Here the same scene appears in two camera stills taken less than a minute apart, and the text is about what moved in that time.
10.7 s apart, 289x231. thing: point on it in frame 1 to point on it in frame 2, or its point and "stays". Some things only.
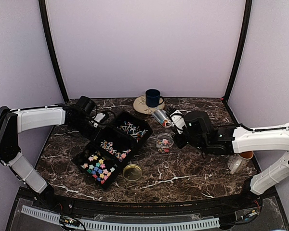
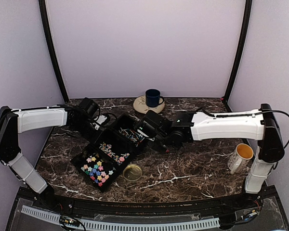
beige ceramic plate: (140, 106) stays
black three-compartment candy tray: (100, 159) stays
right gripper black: (180, 143) to (160, 148)
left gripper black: (94, 136) stays
